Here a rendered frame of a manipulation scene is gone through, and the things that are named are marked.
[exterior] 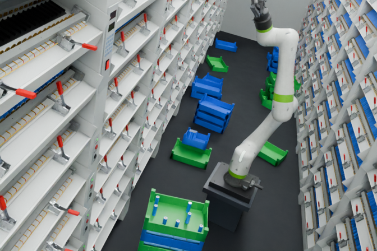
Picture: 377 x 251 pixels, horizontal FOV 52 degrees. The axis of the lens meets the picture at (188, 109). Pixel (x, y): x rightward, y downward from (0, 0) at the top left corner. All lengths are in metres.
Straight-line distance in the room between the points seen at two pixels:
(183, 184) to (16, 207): 1.96
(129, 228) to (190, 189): 0.60
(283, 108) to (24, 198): 1.55
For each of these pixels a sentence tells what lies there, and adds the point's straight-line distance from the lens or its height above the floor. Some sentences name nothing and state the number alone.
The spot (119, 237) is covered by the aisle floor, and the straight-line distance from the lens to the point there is 2.50.
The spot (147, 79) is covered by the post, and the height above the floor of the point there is 1.02.
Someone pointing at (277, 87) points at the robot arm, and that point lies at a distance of 2.24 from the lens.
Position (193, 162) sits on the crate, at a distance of 3.09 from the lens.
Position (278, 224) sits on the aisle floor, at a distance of 2.92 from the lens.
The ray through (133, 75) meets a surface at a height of 1.12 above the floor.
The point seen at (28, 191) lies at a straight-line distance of 1.12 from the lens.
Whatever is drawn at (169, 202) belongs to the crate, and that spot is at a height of 0.49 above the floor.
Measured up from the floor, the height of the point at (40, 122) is 1.32.
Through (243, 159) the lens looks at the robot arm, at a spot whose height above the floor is 0.52.
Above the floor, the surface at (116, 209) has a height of 0.18.
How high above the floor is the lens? 1.91
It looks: 30 degrees down
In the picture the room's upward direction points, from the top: 15 degrees clockwise
